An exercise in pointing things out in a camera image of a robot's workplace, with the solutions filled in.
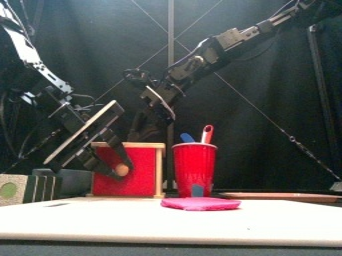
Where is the wooden box with slot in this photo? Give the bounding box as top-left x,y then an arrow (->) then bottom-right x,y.
90,141 -> 168,199

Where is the flat wooden tray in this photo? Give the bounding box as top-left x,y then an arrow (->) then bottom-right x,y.
218,191 -> 342,205

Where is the blue plastic utensil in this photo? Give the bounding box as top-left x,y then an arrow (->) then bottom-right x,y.
180,132 -> 198,145

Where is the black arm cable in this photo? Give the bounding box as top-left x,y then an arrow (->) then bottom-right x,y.
0,89 -> 30,162
122,67 -> 156,89

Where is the thin metal frame post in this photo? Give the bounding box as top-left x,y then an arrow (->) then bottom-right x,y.
166,0 -> 177,192

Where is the red drawer with wooden knob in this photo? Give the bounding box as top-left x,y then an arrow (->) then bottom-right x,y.
91,146 -> 158,197

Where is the black metal frame post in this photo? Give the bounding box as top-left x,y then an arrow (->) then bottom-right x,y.
306,23 -> 342,193

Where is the red plastic cup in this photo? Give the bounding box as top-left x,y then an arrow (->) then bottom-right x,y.
172,142 -> 220,199

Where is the grey block with green circle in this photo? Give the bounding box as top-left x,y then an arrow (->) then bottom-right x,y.
0,173 -> 63,207

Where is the thin steel brace wire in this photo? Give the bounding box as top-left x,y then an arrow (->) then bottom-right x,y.
94,0 -> 225,103
129,0 -> 342,183

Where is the red plastic utensil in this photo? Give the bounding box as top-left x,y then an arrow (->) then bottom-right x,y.
200,124 -> 217,145

